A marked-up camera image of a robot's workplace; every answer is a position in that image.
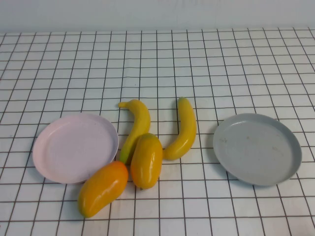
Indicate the yellow banana with green end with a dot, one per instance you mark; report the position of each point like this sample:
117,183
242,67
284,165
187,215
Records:
140,120

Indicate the plain yellow banana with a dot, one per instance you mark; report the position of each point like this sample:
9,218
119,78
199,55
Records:
185,130

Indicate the grey round plate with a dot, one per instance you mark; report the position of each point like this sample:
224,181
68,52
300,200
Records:
256,150

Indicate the pink round plate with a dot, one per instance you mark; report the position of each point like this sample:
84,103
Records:
73,150

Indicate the orange mango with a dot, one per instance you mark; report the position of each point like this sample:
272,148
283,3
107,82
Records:
103,189

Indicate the yellow mango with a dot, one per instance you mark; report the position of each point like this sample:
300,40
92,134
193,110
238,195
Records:
146,162

